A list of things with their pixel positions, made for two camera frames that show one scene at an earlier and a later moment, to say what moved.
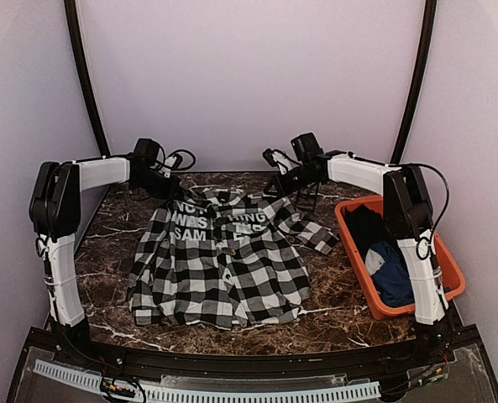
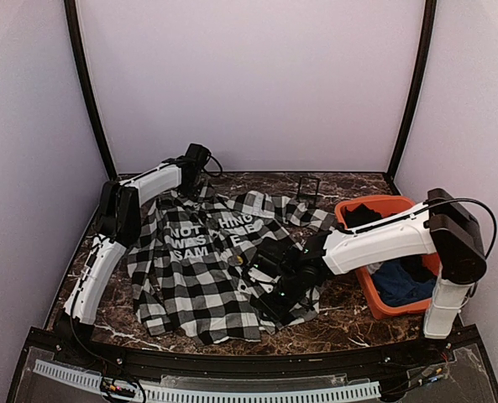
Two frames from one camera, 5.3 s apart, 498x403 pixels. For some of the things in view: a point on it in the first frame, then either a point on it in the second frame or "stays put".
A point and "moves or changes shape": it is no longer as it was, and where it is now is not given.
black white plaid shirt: [222, 259] moves or changes shape
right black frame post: [417, 81] stays put
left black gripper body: [159, 190] → [191, 189]
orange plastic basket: [384, 310] stays put
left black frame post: [70, 8] stays put
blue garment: [386, 265] stays put
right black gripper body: [294, 184] → [293, 293]
